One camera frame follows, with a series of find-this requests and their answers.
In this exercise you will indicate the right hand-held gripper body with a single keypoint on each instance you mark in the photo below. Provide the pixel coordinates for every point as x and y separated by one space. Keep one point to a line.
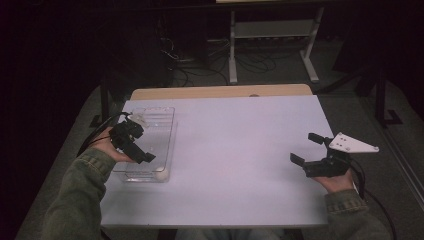
333 166

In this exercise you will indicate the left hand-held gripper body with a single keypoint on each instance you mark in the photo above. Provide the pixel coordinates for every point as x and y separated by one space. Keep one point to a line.
121 136

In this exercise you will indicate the clear plastic tray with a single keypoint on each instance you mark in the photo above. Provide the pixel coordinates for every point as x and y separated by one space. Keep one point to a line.
160 140

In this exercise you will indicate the white ball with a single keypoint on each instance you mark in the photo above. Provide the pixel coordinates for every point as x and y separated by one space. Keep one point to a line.
162 174

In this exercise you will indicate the person's left hand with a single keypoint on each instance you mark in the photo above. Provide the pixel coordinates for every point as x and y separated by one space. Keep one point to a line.
108 145

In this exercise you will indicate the person's right hand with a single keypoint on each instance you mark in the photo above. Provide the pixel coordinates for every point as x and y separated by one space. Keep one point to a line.
336 184

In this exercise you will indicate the white table cover sheet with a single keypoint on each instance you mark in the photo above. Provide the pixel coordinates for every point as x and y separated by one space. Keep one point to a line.
233 160

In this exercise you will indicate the black metal stand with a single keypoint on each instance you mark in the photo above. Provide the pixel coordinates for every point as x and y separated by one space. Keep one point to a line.
380 100

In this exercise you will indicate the white metal frame stand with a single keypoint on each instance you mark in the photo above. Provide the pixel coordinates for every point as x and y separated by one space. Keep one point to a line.
273 29

